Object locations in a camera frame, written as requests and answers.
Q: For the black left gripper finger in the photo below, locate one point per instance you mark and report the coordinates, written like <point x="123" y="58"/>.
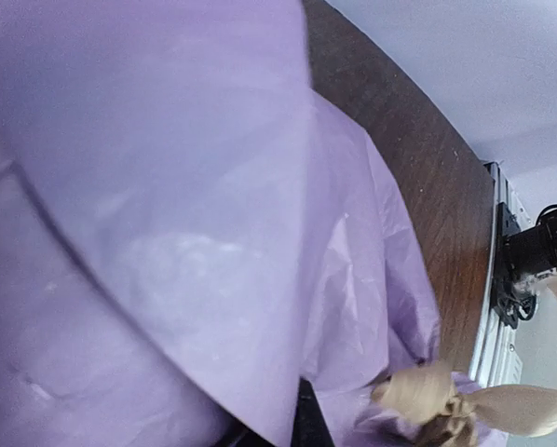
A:
<point x="309" y="427"/>

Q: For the beige satin ribbon bow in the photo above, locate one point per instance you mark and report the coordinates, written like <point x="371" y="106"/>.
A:
<point x="427" y="397"/>

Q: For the purple flower bouquet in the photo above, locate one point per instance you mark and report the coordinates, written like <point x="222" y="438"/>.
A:
<point x="189" y="234"/>

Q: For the white vented front rail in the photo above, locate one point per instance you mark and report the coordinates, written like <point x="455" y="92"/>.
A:
<point x="495" y="360"/>

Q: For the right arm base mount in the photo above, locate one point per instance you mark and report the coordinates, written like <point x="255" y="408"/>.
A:
<point x="520" y="254"/>

